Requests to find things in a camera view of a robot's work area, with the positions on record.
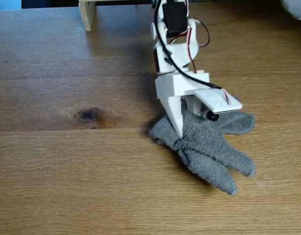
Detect black camera cable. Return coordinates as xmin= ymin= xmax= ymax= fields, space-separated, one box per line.
xmin=154 ymin=0 xmax=233 ymax=106

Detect light wooden stand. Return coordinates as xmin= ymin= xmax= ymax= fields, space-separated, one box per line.
xmin=78 ymin=0 xmax=154 ymax=32

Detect grey terry cloth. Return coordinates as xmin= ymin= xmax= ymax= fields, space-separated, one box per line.
xmin=149 ymin=96 xmax=257 ymax=196

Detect small white object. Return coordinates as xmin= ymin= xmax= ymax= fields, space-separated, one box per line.
xmin=281 ymin=0 xmax=301 ymax=21

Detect red and white servo wires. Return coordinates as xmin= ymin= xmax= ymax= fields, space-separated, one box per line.
xmin=169 ymin=19 xmax=211 ymax=74

